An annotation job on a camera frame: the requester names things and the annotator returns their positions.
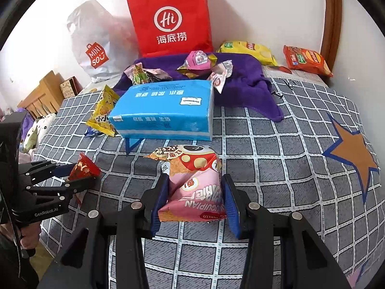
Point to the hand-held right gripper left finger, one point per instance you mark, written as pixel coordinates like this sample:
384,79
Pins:
162,195

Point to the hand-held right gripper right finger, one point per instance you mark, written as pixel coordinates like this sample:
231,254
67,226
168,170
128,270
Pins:
230,204

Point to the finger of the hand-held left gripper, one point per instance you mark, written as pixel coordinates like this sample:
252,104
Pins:
45,170
69,188

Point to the small red snack packet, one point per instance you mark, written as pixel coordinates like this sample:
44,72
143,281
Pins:
82,168

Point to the pink panda snack bag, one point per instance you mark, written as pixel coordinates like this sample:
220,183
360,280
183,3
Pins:
195,183

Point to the pink peach snack packet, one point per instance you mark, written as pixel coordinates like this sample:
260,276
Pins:
219,78

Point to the person's left forearm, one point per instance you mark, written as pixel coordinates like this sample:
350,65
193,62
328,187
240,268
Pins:
15,271

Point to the person's left hand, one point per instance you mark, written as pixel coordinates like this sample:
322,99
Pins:
28,243

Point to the white spotted plush toy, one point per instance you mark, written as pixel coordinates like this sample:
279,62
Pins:
39,126

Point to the blue snack packet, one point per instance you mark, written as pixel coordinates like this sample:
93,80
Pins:
90,132

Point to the grey checked blanket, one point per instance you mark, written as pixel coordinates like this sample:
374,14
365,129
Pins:
270,156

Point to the wooden cabinet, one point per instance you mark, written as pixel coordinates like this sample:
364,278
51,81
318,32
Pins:
45,93

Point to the yellow snack packet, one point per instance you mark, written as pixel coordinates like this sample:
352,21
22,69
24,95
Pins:
103,111

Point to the blue tissue pack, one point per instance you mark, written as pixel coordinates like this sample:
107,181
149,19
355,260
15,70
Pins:
162,111

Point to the patterned box with red lid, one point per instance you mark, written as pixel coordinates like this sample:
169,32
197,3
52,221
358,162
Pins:
70,88

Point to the purple cloth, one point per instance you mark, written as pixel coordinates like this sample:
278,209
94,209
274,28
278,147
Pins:
243,90

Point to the green snack packet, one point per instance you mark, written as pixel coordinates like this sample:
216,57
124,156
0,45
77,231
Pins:
141,76

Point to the pinkish silver snack packet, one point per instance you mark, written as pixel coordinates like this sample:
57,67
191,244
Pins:
161,73

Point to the pink gold-edged snack packet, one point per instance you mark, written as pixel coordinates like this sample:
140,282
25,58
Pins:
197,60

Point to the white plastic shopping bag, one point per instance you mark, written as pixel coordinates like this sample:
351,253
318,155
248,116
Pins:
90,30

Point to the white printed quilt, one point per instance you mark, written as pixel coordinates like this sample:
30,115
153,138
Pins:
300,73

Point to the yellow chip bag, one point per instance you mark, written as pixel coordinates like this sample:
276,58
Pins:
249,51

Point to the orange chip bag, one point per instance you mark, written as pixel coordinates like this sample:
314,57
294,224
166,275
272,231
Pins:
306,60

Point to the red paper bag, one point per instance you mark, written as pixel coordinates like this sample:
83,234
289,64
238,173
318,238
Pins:
141,12

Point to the brown wooden door frame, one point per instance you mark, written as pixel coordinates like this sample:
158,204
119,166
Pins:
331,21

